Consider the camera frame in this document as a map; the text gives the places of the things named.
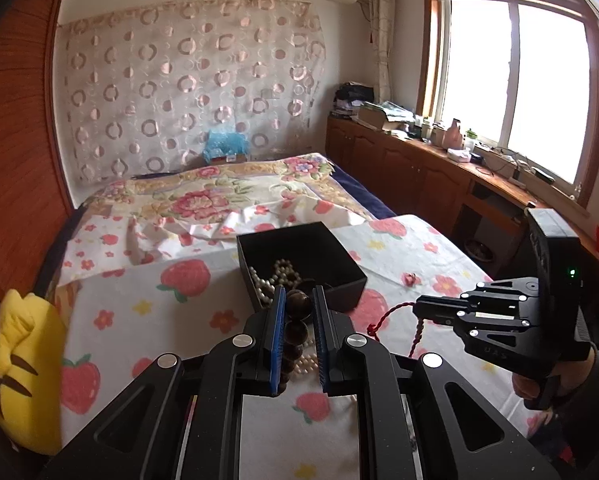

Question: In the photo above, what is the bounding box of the dark wooden bead bracelet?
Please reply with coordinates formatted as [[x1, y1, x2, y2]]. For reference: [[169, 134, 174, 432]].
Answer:
[[278, 289, 314, 393]]

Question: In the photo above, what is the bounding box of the window curtain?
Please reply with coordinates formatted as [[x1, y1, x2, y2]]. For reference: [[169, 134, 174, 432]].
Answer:
[[367, 0, 395, 106]]

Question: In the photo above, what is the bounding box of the circle pattern wall curtain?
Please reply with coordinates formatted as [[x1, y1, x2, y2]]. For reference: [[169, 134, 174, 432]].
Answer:
[[60, 0, 327, 183]]

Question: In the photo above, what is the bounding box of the wooden framed window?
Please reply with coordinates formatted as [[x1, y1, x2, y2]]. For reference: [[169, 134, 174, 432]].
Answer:
[[419, 0, 599, 216]]

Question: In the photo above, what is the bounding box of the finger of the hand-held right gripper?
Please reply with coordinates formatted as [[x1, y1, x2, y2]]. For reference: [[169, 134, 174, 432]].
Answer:
[[452, 320, 595, 376], [414, 277, 545, 328]]

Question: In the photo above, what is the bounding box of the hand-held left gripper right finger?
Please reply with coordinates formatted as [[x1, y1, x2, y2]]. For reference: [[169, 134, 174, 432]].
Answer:
[[312, 285, 560, 480]]

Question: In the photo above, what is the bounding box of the wooden cabinet counter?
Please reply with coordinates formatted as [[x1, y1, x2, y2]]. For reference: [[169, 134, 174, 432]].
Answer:
[[327, 115, 599, 281]]

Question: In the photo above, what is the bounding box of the crumpled strawberry print sheet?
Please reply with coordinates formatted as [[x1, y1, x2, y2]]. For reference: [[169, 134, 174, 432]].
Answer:
[[62, 195, 360, 281]]

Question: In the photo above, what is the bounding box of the red cord bracelet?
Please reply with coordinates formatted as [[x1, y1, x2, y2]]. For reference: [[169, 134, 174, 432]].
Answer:
[[368, 301, 427, 358]]

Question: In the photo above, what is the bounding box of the black jewelry box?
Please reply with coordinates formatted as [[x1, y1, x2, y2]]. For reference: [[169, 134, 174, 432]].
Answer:
[[237, 222, 367, 313]]

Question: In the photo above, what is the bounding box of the white pearl necklace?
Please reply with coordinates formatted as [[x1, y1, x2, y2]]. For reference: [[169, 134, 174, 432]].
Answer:
[[248, 258, 323, 376]]

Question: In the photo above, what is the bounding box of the yellow plush pillow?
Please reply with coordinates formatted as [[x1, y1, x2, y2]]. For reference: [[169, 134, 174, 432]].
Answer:
[[0, 289, 70, 456]]

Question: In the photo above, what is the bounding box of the trash bin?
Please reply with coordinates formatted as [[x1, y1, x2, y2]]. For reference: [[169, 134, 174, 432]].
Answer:
[[464, 239, 491, 262]]

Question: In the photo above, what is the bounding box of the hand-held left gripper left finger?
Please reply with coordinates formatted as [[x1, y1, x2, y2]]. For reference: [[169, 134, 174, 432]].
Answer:
[[40, 287, 287, 480]]

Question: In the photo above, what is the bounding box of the stack of dark clothes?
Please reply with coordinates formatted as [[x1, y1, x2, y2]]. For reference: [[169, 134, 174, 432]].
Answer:
[[333, 81, 375, 116]]

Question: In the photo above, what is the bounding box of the floral blanket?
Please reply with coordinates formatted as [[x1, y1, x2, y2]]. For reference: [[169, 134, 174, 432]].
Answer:
[[82, 152, 375, 241]]

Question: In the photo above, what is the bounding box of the wooden slatted wardrobe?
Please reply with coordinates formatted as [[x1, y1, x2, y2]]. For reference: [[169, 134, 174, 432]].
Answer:
[[0, 0, 80, 311]]

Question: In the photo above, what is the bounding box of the person's right hand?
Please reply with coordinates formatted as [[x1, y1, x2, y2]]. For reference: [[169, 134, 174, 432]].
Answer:
[[512, 374, 563, 441]]

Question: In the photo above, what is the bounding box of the large strawberry print sheet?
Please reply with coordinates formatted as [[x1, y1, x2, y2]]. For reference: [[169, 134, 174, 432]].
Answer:
[[54, 215, 535, 480]]

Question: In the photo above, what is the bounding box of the open cardboard box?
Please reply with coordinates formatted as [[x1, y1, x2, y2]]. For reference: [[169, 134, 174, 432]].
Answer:
[[358, 101, 415, 131]]

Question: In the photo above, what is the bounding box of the navy bedspread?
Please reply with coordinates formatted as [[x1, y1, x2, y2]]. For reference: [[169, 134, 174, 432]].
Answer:
[[332, 170, 397, 221]]

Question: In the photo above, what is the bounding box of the white power strip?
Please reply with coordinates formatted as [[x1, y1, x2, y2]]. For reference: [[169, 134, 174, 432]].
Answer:
[[479, 145, 530, 181]]

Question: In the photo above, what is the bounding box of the blue plastic bag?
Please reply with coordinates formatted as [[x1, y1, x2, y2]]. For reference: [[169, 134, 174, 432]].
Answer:
[[204, 129, 250, 161]]

